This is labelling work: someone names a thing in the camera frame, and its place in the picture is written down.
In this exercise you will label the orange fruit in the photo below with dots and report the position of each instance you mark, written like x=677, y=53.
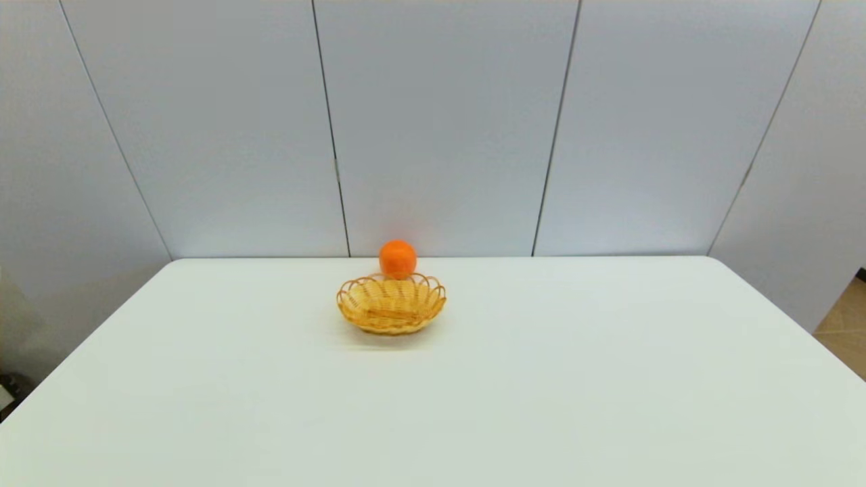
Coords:
x=398, y=256

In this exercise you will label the white grey box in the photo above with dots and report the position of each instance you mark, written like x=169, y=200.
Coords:
x=5, y=398

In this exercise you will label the yellow wicker basket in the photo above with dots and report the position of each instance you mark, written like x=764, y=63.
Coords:
x=391, y=318

